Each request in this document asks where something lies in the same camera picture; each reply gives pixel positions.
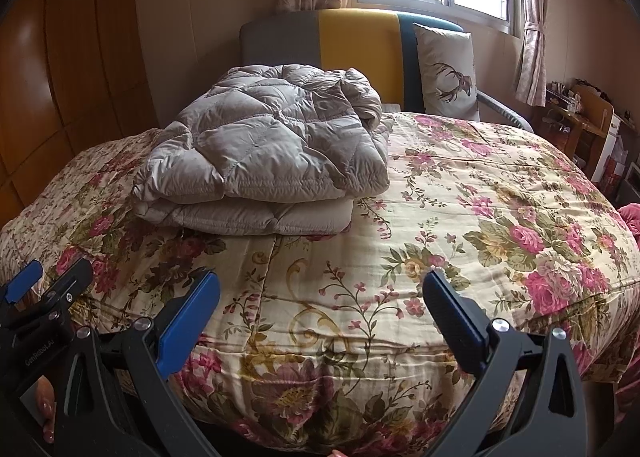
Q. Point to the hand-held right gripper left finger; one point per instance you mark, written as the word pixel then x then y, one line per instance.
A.
pixel 190 317

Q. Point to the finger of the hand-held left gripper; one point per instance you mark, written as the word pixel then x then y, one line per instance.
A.
pixel 70 282
pixel 20 284

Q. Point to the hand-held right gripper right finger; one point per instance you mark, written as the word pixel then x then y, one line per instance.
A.
pixel 452 317

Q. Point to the white quilted duvet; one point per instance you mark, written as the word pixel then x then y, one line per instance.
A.
pixel 265 152

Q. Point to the person's left hand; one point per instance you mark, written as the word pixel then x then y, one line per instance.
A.
pixel 46 407

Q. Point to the floral bedspread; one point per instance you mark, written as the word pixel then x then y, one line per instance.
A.
pixel 450 217

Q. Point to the pink plush cloth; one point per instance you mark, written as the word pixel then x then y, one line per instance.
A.
pixel 631 217

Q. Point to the white armrest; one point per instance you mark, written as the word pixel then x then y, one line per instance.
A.
pixel 502 109

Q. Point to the wooden wardrobe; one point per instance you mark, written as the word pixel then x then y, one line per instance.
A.
pixel 75 62

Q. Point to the white cabinet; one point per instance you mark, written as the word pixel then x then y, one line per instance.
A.
pixel 612 152

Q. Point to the wooden desk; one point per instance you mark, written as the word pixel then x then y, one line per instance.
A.
pixel 582 127

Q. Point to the white deer print pillow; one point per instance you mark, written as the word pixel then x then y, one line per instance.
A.
pixel 445 72

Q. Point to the row of small bottles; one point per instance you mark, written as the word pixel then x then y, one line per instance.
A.
pixel 562 94

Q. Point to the grey yellow blue headboard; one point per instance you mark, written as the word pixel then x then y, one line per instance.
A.
pixel 355 42

